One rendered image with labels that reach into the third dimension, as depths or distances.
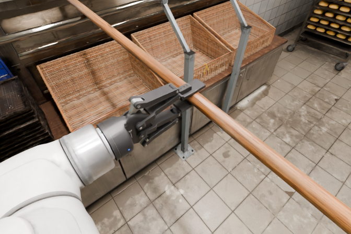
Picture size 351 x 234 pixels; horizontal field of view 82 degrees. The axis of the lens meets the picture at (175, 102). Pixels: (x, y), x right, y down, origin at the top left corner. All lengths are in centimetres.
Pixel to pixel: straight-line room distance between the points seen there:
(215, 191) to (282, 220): 46
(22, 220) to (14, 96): 95
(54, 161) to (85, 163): 4
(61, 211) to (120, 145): 13
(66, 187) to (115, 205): 132
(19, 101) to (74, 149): 81
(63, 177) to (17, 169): 6
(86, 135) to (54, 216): 13
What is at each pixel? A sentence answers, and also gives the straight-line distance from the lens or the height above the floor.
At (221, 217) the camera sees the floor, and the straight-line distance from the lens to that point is 159.
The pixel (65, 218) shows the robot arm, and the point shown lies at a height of 127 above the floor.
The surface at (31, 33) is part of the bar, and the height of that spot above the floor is 116.
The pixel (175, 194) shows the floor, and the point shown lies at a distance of 160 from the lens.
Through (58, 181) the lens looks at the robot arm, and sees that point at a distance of 32.
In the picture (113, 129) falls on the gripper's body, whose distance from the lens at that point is 36.
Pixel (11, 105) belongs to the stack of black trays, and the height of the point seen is 87.
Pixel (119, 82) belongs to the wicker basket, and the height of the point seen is 59.
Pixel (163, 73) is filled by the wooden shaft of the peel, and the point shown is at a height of 121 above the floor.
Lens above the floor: 150
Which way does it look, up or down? 45 degrees down
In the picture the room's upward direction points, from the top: straight up
